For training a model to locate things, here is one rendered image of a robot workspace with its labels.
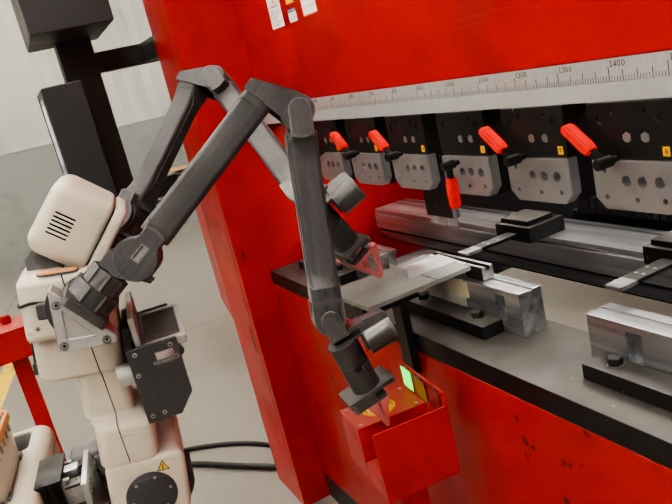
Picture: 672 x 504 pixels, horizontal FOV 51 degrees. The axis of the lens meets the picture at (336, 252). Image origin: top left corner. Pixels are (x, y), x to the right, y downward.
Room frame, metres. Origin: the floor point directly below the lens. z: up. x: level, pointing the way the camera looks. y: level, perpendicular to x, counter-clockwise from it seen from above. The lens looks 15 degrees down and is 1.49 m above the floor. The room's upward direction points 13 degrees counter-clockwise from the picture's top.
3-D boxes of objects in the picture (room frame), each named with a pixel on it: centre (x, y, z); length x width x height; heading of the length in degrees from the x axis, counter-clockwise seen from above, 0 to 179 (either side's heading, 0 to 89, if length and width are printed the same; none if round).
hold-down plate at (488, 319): (1.49, -0.22, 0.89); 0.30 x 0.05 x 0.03; 24
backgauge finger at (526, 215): (1.60, -0.40, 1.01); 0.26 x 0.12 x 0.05; 114
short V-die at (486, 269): (1.53, -0.27, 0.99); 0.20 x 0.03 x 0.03; 24
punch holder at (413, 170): (1.57, -0.24, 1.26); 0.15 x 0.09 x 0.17; 24
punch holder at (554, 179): (1.20, -0.41, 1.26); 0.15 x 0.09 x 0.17; 24
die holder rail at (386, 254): (2.05, -0.03, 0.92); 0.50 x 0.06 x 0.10; 24
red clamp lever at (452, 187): (1.38, -0.26, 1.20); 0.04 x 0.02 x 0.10; 114
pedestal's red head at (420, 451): (1.31, -0.03, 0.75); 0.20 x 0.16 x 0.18; 17
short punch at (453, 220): (1.55, -0.26, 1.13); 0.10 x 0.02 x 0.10; 24
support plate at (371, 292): (1.49, -0.12, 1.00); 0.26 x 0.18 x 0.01; 114
